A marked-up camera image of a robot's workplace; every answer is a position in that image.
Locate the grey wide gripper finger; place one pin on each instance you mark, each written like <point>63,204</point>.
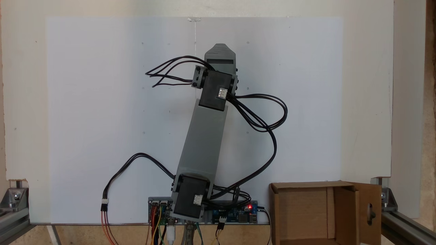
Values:
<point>220,51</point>

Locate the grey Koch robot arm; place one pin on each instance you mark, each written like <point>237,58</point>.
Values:
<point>204,143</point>

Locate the clear tape piece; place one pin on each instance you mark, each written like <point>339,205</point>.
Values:
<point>194,19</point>

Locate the blue circuit board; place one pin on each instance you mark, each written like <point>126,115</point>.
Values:
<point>235,215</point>

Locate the open cardboard box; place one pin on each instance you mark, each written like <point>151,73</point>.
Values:
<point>299,211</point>

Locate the metal table clamp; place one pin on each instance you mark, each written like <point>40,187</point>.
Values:
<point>189,236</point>

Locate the grey base plate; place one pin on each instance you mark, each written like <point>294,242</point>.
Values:
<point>158,198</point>

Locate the metal corner bracket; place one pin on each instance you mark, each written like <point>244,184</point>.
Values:
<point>15,197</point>
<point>388,200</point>

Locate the aluminium frame post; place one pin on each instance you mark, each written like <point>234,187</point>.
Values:
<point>405,228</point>
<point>12,224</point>

